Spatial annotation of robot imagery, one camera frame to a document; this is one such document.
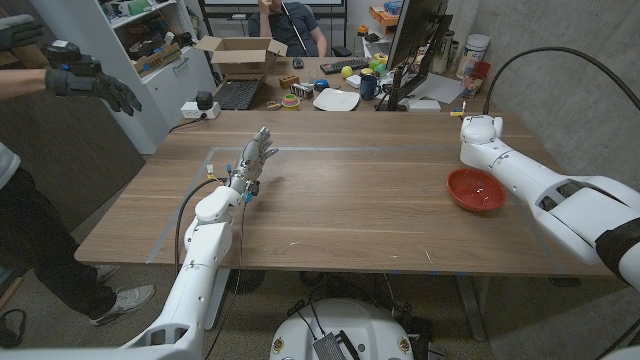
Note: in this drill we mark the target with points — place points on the white power strip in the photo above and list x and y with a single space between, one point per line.
192 112

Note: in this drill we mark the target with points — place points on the small white container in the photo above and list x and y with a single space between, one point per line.
353 81

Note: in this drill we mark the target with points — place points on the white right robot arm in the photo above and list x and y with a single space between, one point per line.
525 172

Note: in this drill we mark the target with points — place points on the dark computer mouse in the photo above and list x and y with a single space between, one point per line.
298 63

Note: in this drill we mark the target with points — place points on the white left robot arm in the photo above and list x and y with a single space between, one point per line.
200 260

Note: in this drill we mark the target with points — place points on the blue round object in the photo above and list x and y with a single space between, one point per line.
321 85

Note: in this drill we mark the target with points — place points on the colourful stacking cups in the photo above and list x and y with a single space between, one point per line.
291 102

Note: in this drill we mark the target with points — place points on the black keyboard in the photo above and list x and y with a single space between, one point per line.
344 65

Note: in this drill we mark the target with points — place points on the standing person black trousers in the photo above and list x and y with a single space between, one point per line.
30 225

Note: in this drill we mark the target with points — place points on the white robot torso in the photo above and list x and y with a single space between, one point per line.
360 325

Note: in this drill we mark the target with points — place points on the seated person dark shirt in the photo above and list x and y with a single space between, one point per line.
290 25

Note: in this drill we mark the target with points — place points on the white cylindrical canister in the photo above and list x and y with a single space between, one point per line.
472 52

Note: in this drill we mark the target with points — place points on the black computer monitor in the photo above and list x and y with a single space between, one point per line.
415 30

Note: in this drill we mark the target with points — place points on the black power adapter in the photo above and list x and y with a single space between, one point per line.
204 100

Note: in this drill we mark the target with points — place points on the black laptop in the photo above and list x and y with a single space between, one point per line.
237 94

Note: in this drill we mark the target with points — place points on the flat white box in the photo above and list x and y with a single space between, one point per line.
423 105

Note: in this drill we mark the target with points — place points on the operator left gloved hand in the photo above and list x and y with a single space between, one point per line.
20 32

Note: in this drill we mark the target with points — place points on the operator right gloved hand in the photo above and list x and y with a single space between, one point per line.
85 82

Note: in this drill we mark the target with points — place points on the open cardboard box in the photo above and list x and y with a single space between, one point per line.
240 62

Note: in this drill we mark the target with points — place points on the striped small box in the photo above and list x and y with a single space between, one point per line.
302 91

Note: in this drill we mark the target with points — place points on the black chair armrest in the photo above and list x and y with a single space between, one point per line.
342 51

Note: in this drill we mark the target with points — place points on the orange toy brick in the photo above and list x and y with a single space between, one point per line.
289 82

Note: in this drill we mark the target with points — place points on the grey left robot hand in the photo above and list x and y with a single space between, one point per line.
251 160

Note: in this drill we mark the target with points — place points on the brown cardboard shelf box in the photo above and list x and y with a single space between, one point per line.
157 59

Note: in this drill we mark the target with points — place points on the white shelf cabinet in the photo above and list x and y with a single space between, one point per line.
170 90

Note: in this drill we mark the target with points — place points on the red bowl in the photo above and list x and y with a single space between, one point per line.
475 192

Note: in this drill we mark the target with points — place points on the dark blue mug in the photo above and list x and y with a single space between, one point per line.
368 87

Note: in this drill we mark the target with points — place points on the operator right forearm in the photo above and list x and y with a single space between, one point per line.
22 84

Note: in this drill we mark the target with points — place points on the black round floor stand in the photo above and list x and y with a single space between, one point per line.
247 281

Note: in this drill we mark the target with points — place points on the grey finned device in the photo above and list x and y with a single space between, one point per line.
329 347

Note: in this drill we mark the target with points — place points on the white paper sheet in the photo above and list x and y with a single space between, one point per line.
440 89

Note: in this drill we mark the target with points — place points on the orange storage box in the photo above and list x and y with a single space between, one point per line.
384 15

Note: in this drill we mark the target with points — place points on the white plate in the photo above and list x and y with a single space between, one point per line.
336 100

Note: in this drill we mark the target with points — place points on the yellow ball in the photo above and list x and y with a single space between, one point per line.
347 72

